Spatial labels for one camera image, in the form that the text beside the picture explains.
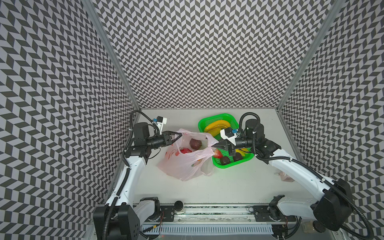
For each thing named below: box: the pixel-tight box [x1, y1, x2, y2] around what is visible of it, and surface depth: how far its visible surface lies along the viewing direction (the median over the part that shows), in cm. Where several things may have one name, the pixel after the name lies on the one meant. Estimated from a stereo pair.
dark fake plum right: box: [220, 156, 231, 165], surface depth 88 cm
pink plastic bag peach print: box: [157, 128, 219, 181], surface depth 71 cm
